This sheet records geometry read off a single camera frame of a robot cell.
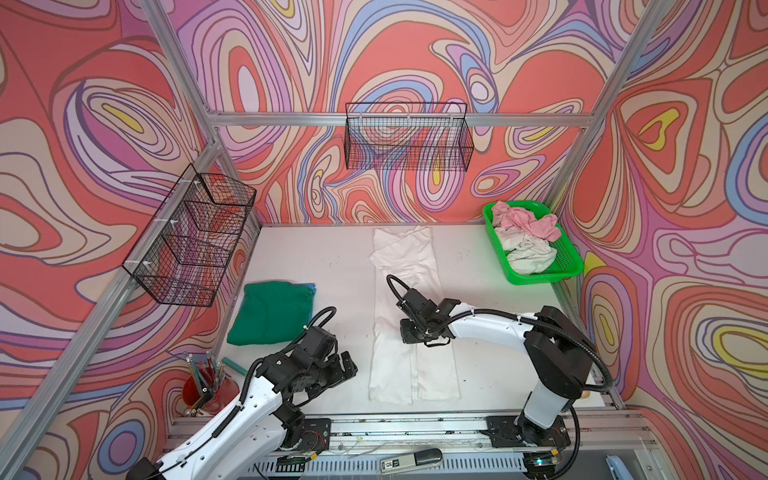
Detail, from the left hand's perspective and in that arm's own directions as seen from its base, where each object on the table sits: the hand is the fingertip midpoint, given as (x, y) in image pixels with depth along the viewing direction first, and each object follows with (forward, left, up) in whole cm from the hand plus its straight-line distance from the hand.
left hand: (353, 374), depth 78 cm
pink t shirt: (+52, -68, +3) cm, 85 cm away
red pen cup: (-5, +37, 0) cm, 38 cm away
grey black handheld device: (-18, -17, -1) cm, 25 cm away
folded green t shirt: (+19, +27, -2) cm, 33 cm away
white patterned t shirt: (+42, -60, -2) cm, 73 cm away
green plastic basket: (+30, -51, +1) cm, 60 cm away
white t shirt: (+2, -14, -5) cm, 15 cm away
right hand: (+11, -17, -4) cm, 20 cm away
